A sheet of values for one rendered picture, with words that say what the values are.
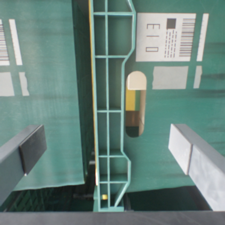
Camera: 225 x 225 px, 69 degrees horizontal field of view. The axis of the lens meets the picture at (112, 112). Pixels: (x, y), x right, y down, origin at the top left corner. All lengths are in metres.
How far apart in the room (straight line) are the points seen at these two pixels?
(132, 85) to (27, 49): 0.17
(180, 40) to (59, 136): 0.25
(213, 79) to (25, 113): 0.31
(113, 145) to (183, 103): 0.13
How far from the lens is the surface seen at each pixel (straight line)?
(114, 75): 0.25
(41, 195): 0.92
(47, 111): 0.30
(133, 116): 0.52
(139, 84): 0.28
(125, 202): 0.35
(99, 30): 0.25
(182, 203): 0.52
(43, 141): 0.17
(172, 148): 0.16
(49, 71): 0.28
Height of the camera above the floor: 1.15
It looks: level
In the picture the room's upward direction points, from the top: 90 degrees counter-clockwise
